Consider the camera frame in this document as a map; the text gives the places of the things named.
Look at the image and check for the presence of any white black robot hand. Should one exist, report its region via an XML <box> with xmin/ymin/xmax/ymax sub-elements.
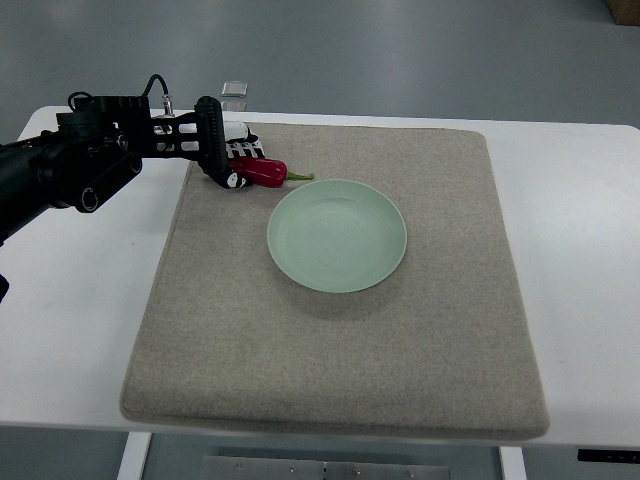
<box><xmin>177</xmin><ymin>119</ymin><xmax>267</xmax><ymax>191</ymax></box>

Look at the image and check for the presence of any red pepper with green stem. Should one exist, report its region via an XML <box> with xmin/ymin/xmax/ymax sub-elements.
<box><xmin>228</xmin><ymin>157</ymin><xmax>315</xmax><ymax>188</ymax></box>

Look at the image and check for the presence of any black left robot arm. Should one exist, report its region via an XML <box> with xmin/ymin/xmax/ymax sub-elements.
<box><xmin>1</xmin><ymin>88</ymin><xmax>239</xmax><ymax>240</ymax></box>

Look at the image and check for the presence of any silver floor outlet plate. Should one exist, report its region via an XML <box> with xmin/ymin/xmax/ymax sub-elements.
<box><xmin>221</xmin><ymin>80</ymin><xmax>248</xmax><ymax>98</ymax></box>

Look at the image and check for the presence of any light green round plate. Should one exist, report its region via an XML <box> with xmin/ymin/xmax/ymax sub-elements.
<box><xmin>266</xmin><ymin>179</ymin><xmax>408</xmax><ymax>294</ymax></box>

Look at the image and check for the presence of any white left table leg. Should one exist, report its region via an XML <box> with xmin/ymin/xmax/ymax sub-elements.
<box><xmin>116</xmin><ymin>432</ymin><xmax>152</xmax><ymax>480</ymax></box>

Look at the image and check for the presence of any white table leg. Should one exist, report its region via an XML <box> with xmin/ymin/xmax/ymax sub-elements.
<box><xmin>499</xmin><ymin>446</ymin><xmax>527</xmax><ymax>480</ymax></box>
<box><xmin>116</xmin><ymin>432</ymin><xmax>152</xmax><ymax>480</ymax></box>

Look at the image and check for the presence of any beige fabric mat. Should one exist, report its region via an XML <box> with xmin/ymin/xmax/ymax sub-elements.
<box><xmin>120</xmin><ymin>124</ymin><xmax>549</xmax><ymax>440</ymax></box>

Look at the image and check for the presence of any cardboard box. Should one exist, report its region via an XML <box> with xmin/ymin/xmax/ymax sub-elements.
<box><xmin>606</xmin><ymin>0</ymin><xmax>640</xmax><ymax>26</ymax></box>

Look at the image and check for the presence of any white right table leg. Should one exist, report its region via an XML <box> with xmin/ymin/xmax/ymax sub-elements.
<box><xmin>499</xmin><ymin>446</ymin><xmax>527</xmax><ymax>480</ymax></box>

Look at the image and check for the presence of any black table control panel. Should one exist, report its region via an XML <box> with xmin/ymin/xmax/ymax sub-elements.
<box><xmin>577</xmin><ymin>449</ymin><xmax>640</xmax><ymax>464</ymax></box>

